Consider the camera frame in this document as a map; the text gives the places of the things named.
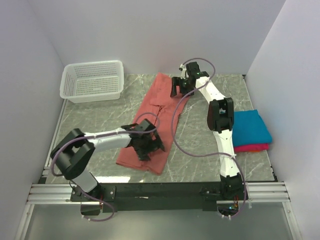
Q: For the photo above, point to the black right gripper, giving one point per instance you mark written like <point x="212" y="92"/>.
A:
<point x="175" y="82"/>

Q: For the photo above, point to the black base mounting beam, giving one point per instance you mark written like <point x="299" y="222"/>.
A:
<point x="128" y="204"/>

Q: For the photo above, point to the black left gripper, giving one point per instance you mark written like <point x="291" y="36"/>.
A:
<point x="142" y="153"/>

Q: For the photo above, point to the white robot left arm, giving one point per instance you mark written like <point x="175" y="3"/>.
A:
<point x="72" y="154"/>

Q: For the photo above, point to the white perforated plastic basket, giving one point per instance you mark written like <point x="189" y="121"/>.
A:
<point x="92" y="81"/>

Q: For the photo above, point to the magenta folded t shirt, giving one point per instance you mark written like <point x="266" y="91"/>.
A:
<point x="259" y="147"/>

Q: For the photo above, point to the salmon pink t shirt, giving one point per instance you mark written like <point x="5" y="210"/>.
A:
<point x="160" y="109"/>

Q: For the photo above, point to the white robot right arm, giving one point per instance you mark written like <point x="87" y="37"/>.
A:
<point x="220" y="120"/>

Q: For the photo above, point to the blue folded t shirt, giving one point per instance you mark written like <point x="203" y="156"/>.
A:
<point x="249" y="129"/>

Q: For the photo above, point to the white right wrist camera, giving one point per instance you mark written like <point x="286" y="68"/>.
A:
<point x="183" y="70"/>

